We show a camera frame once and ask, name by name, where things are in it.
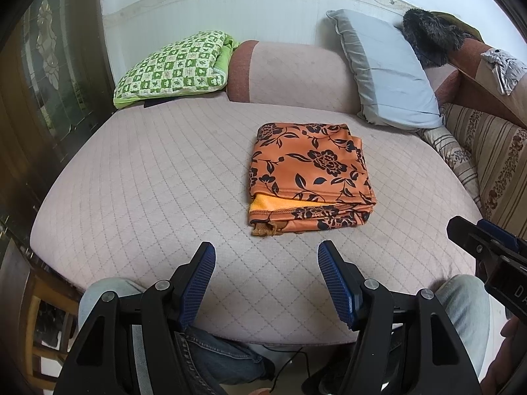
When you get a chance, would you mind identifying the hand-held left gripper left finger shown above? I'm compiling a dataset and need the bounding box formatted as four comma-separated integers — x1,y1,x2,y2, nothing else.
53,241,227,395

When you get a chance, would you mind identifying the pink brown back cushion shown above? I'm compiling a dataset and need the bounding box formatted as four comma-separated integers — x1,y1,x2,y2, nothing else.
226,40,359,115

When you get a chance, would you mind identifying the black cable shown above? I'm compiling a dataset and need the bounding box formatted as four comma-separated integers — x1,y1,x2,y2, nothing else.
269,348,309,391

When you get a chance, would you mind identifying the grey white cloth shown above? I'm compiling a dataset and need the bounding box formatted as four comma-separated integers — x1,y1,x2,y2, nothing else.
481,48,527,95

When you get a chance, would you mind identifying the wooden door with glass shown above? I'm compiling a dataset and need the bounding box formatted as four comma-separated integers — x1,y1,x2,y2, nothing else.
0,0,116,256

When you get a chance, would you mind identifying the wooden stool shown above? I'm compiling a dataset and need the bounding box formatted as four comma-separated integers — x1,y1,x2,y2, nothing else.
16,251,81,379

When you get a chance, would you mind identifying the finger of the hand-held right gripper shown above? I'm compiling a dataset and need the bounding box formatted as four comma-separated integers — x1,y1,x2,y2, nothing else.
447,215,527,264

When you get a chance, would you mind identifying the green patterned cushion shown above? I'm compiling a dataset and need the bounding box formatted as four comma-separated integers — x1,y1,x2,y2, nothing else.
113,31,240,110

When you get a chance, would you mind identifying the striped floral sofa cushion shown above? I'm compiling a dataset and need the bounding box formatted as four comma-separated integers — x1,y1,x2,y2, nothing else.
418,103,527,239

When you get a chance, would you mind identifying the grey pillow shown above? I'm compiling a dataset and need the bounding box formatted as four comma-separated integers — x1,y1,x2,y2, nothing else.
326,9,444,130

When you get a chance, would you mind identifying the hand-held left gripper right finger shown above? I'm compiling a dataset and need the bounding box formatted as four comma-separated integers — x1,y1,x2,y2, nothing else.
317,240,482,395

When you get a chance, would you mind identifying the orange floral garment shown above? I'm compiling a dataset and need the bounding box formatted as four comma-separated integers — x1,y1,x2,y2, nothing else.
247,121,377,238

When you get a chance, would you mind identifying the person's right leg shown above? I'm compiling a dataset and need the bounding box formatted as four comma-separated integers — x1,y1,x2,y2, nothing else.
389,275,490,379

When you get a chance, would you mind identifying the pink quilted sofa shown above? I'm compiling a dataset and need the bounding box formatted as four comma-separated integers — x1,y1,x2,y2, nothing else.
29,41,484,346

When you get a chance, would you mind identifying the person's right forearm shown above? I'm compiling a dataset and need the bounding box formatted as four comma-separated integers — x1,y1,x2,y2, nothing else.
486,320,527,395

